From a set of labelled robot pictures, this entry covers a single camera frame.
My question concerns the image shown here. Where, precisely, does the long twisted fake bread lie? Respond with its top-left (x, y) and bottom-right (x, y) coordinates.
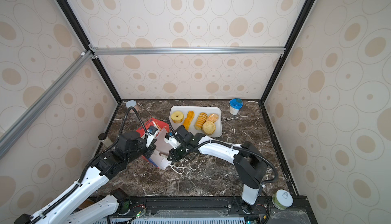
top-left (183, 111), bottom-right (194, 130)

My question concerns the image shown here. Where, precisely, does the red paper gift bag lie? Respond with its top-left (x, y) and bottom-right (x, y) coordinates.
top-left (142, 118), bottom-right (173, 170)

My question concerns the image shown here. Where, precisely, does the round tan fake bun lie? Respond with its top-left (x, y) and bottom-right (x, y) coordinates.
top-left (202, 121), bottom-right (216, 135)

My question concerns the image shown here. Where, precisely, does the ridged oval fake bread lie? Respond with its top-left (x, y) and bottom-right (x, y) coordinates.
top-left (194, 112), bottom-right (208, 130)

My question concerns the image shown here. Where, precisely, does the yellow ring shaped fake bread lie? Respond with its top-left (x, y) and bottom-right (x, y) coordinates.
top-left (171, 111), bottom-right (184, 124)

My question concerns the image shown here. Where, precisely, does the small orange fake bread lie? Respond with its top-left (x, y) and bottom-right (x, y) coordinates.
top-left (206, 113), bottom-right (220, 123)

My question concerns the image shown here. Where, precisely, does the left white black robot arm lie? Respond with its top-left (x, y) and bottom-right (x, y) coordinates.
top-left (15, 107), bottom-right (159, 224)

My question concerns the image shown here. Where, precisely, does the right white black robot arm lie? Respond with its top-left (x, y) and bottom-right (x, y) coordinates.
top-left (165, 121), bottom-right (279, 206)

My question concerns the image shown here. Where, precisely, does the small bottle with black cap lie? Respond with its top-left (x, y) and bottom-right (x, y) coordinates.
top-left (98, 133), bottom-right (113, 148)

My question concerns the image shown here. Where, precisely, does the white plastic tray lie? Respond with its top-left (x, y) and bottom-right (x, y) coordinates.
top-left (168, 105), bottom-right (223, 138)

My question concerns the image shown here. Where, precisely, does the blue lidded white cup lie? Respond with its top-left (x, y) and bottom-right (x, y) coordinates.
top-left (230, 98), bottom-right (243, 116)

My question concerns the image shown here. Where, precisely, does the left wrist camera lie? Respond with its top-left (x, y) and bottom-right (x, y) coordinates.
top-left (147, 125), bottom-right (158, 135)

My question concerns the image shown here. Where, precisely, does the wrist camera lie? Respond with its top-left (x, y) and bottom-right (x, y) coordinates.
top-left (164, 132), bottom-right (181, 149)
top-left (147, 125), bottom-right (158, 135)

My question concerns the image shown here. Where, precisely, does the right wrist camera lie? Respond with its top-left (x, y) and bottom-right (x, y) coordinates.
top-left (164, 132), bottom-right (181, 149)

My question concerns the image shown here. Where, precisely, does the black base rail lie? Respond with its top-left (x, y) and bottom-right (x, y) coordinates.
top-left (98, 196), bottom-right (317, 224)

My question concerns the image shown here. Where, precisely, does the horizontal aluminium frame rail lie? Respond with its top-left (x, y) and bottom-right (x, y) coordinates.
top-left (92, 46), bottom-right (285, 55)

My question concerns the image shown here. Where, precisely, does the left diagonal aluminium rail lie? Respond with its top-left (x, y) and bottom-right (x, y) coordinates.
top-left (1, 51), bottom-right (92, 157)

